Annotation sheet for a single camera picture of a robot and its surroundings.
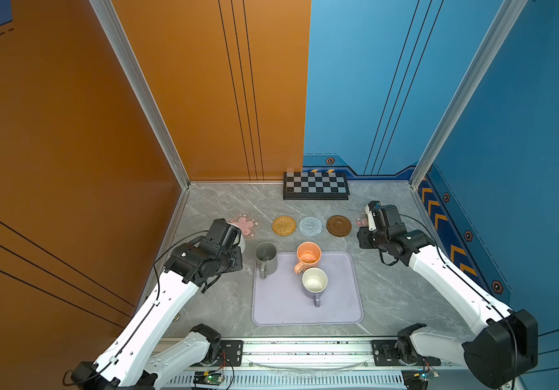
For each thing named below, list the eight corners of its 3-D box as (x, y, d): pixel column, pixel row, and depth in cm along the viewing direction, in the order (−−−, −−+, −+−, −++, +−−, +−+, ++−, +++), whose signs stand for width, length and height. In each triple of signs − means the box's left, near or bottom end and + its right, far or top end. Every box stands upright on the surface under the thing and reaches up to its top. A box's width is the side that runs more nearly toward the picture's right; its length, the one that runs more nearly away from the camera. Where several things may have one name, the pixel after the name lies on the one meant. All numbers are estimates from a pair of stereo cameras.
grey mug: (256, 282, 89) (252, 269, 80) (258, 257, 96) (255, 242, 87) (277, 282, 89) (275, 269, 80) (277, 257, 96) (276, 242, 87)
